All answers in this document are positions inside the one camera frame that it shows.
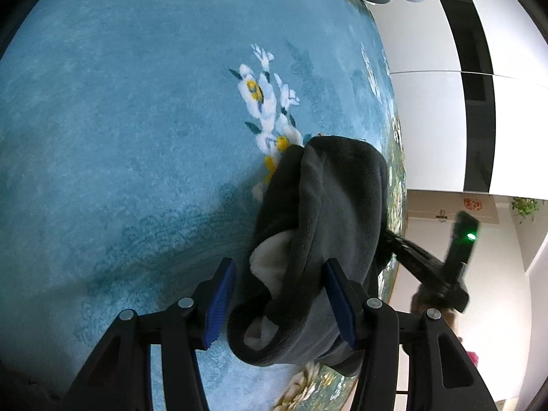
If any black and white fleece jacket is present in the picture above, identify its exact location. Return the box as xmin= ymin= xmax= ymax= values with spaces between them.
xmin=227 ymin=136 xmax=389 ymax=376

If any person right hand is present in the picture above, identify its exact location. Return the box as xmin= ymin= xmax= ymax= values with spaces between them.
xmin=411 ymin=287 xmax=463 ymax=343

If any green hanging plant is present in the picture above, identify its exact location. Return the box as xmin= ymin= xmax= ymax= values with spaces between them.
xmin=511 ymin=197 xmax=540 ymax=224

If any teal floral bed blanket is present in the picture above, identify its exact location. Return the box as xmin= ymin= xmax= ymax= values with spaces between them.
xmin=1 ymin=0 xmax=405 ymax=395

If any red wall decoration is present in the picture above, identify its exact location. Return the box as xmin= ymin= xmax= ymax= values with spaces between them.
xmin=463 ymin=197 xmax=483 ymax=212

